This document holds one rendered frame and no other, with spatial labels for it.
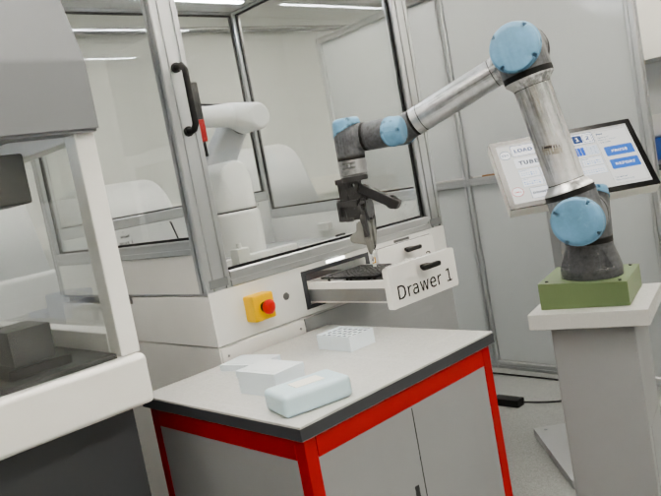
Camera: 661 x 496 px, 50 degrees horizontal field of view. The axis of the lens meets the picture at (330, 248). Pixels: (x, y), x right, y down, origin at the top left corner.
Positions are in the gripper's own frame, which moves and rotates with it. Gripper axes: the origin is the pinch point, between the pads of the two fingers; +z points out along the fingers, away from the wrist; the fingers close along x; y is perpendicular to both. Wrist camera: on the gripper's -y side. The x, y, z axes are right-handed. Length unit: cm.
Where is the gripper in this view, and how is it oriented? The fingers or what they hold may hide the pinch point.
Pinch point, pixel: (374, 248)
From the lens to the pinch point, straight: 191.9
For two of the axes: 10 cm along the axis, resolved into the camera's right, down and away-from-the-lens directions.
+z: 1.7, 9.8, 1.1
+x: -3.3, 1.6, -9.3
